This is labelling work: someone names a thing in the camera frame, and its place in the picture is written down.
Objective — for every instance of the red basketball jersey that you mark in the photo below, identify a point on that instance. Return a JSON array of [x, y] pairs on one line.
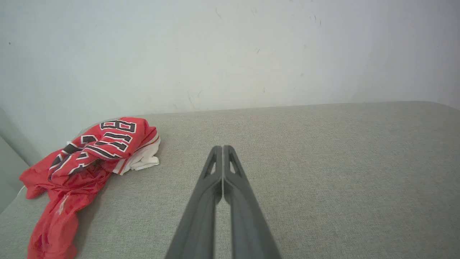
[[72, 180]]

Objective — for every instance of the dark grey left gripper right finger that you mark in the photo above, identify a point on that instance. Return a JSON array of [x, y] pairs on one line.
[[248, 223]]

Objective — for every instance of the grey fabric sofa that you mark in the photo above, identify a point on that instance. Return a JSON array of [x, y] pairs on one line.
[[323, 180]]

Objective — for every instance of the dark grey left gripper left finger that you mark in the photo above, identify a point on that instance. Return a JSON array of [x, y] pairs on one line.
[[196, 223]]

